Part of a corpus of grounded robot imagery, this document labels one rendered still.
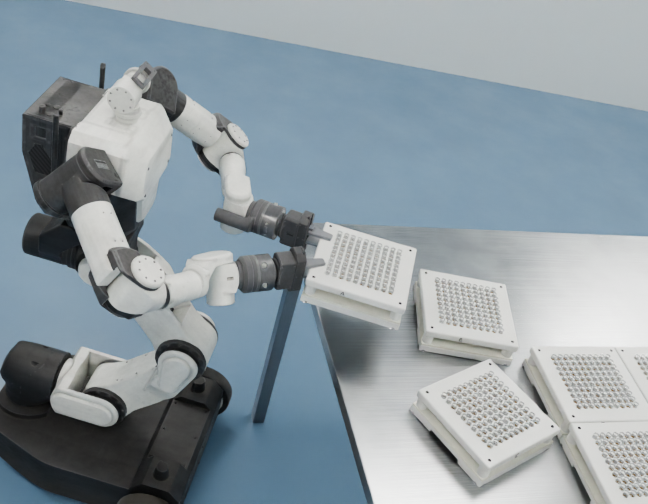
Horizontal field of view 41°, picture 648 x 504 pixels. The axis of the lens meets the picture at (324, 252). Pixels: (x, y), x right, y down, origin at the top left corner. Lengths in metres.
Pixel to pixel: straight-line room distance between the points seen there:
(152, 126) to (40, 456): 1.09
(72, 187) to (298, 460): 1.45
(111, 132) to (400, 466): 0.99
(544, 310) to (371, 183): 1.96
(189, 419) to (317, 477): 0.49
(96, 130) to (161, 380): 0.76
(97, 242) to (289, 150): 2.67
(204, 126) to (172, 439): 0.97
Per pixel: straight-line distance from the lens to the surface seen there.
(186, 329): 2.40
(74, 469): 2.70
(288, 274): 2.07
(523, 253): 2.74
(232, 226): 2.21
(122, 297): 1.84
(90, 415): 2.69
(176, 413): 2.82
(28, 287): 3.46
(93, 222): 1.87
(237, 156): 2.40
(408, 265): 2.20
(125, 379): 2.60
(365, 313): 2.10
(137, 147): 2.04
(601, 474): 2.11
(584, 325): 2.58
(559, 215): 4.65
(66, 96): 2.18
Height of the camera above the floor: 2.35
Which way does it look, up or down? 38 degrees down
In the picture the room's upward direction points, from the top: 16 degrees clockwise
